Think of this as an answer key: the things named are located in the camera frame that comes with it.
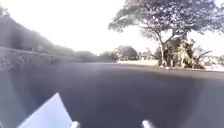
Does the round green tree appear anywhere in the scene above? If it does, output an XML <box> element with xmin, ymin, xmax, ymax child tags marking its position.
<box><xmin>111</xmin><ymin>45</ymin><xmax>140</xmax><ymax>62</ymax></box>

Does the dark grey asphalt road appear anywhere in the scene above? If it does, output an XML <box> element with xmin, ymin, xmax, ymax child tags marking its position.
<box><xmin>0</xmin><ymin>62</ymin><xmax>224</xmax><ymax>128</ymax></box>

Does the tall spreading tree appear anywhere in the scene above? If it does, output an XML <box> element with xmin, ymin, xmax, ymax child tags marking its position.
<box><xmin>108</xmin><ymin>0</ymin><xmax>224</xmax><ymax>68</ymax></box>

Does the robot's own part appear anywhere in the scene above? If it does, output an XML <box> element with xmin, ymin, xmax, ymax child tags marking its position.
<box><xmin>70</xmin><ymin>120</ymin><xmax>81</xmax><ymax>128</ymax></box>
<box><xmin>141</xmin><ymin>119</ymin><xmax>154</xmax><ymax>128</ymax></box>

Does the dense bushy tree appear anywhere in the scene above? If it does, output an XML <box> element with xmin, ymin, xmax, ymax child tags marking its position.
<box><xmin>164</xmin><ymin>36</ymin><xmax>213</xmax><ymax>70</ymax></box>

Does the bush-covered slope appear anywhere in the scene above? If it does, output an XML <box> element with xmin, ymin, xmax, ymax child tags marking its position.
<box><xmin>0</xmin><ymin>5</ymin><xmax>114</xmax><ymax>64</ymax></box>

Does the low white wall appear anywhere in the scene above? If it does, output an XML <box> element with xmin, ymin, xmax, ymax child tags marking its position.
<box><xmin>116</xmin><ymin>59</ymin><xmax>160</xmax><ymax>67</ymax></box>

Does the grey stone retaining wall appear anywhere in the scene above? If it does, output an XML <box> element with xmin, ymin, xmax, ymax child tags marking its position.
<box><xmin>0</xmin><ymin>46</ymin><xmax>81</xmax><ymax>73</ymax></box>

